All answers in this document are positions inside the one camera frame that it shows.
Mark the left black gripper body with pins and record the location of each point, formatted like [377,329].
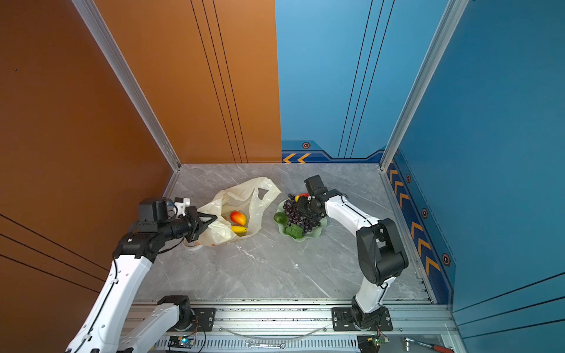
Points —
[185,226]

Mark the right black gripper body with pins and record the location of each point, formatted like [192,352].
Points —
[307,207]

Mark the yellow banana bunch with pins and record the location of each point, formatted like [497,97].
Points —
[239,230]

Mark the red yellow mango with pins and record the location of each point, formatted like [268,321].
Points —
[238,218]

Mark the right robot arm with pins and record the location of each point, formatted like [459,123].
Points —
[381,254]

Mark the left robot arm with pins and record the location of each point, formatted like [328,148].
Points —
[160,220]

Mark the red orange mango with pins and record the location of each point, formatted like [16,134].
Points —
[306,195]

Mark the clear tape roll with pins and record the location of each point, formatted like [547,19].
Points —
[192,246]

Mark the dark purple grape bunch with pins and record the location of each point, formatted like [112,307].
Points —
[294,214]

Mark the light green fruit plate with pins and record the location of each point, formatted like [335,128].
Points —
[311,229]

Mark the green avocado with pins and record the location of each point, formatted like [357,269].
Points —
[281,218]

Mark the green circuit board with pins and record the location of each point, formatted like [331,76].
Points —
[180,342]

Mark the silver wrench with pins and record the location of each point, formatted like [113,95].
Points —
[258,345]

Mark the small right circuit board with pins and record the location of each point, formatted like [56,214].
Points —
[371,343]

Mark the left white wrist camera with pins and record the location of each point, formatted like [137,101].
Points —
[180,205]

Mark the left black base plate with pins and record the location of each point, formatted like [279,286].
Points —
[200,318]

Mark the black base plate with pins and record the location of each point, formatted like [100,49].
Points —
[353,319]
[200,318]

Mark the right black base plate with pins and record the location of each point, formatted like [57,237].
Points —
[353,319]

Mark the aluminium rail frame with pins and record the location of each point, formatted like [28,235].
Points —
[278,318]

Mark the red handled tool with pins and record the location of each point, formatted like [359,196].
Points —
[437,348]

